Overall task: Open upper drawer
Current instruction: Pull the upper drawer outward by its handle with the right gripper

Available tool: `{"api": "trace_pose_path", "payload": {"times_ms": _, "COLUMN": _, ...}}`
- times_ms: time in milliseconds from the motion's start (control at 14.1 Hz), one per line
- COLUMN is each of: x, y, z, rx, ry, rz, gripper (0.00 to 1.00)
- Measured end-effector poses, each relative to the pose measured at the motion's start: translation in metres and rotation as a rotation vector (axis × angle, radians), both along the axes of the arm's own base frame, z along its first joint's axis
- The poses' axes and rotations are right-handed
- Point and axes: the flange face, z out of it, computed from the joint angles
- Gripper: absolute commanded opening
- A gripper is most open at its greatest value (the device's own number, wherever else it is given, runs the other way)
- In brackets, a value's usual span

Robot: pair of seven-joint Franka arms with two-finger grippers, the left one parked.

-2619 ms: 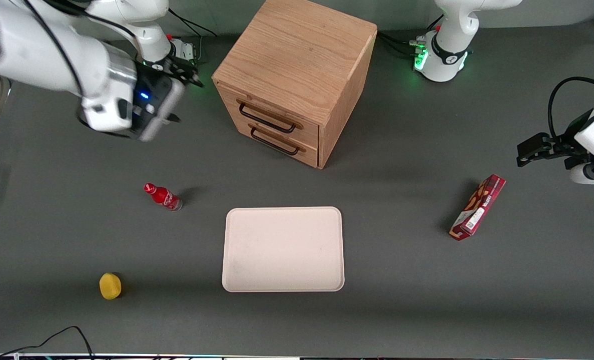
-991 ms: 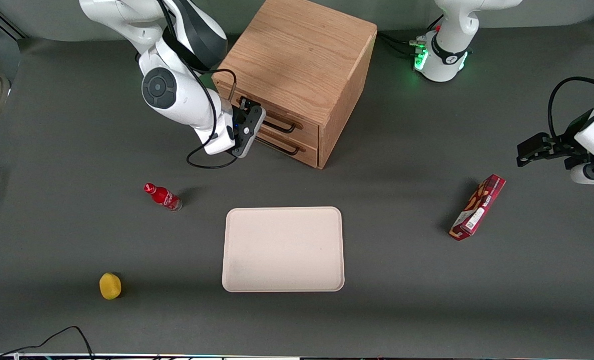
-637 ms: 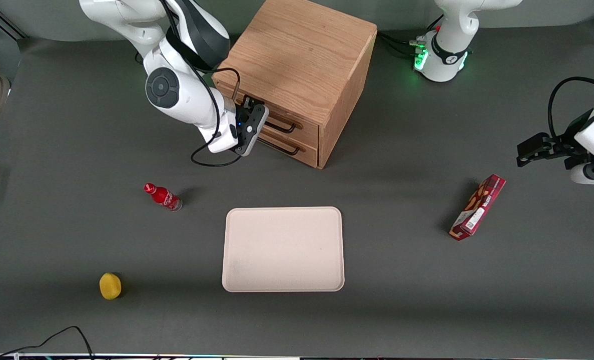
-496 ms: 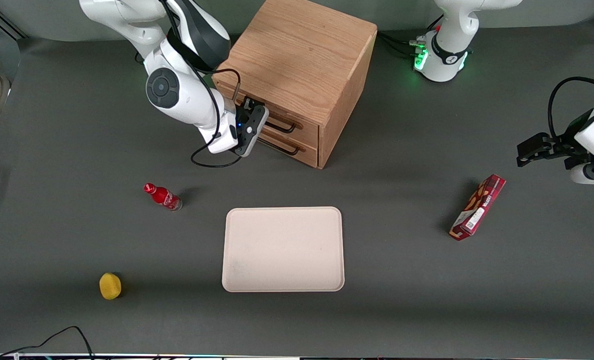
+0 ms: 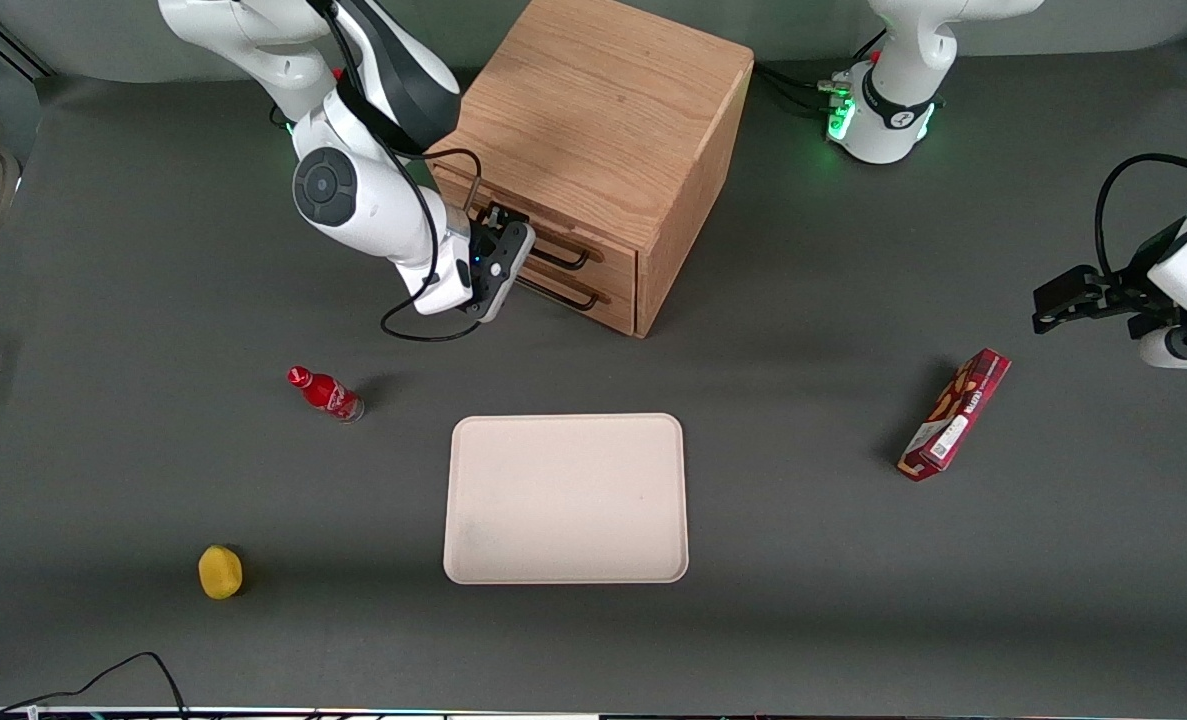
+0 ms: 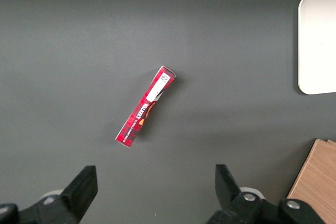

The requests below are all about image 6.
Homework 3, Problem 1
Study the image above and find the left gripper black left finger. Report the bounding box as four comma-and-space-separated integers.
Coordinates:
0, 165, 98, 224

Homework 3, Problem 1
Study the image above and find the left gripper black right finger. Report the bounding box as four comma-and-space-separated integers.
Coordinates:
206, 164, 326, 224

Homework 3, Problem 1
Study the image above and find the wooden drawer cabinet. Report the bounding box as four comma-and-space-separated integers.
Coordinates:
286, 138, 336, 224

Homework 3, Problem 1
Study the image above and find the red tartan cookie box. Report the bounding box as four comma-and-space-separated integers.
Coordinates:
114, 65, 177, 149

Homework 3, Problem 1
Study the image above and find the cream plastic tray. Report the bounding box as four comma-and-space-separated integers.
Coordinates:
298, 0, 336, 95

